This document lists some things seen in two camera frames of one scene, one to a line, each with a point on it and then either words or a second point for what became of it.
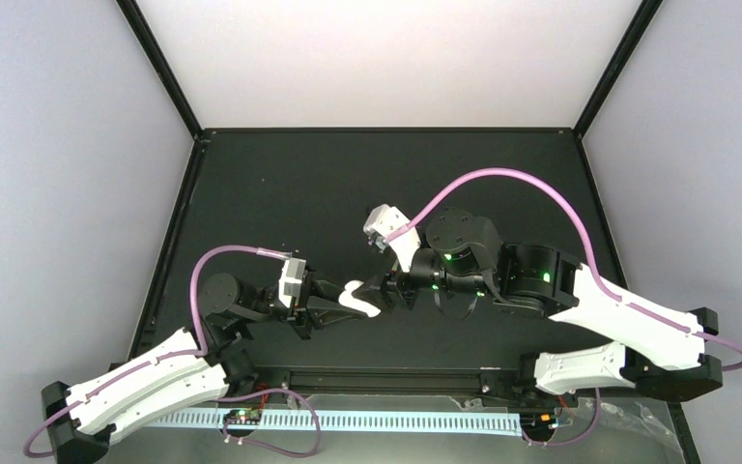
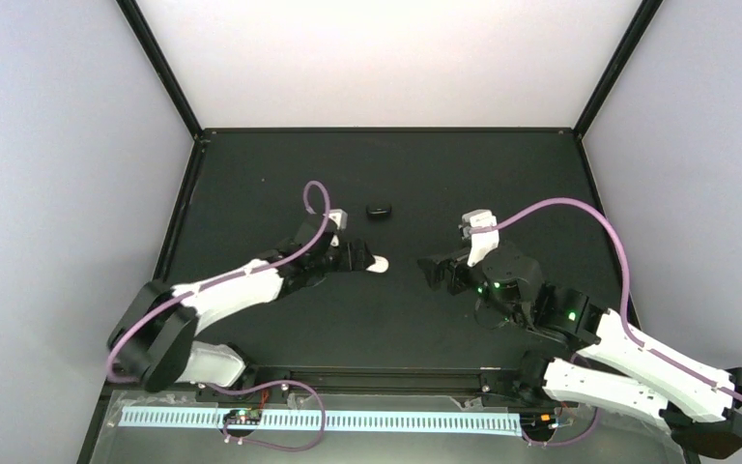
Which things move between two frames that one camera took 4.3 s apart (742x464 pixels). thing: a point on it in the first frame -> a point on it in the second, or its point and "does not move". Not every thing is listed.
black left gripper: (299, 323) -> (358, 263)
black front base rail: (384, 381) does not move
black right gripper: (376, 291) -> (454, 280)
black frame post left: (161, 65) does not move
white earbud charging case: (347, 299) -> (381, 264)
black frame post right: (642, 20) does not move
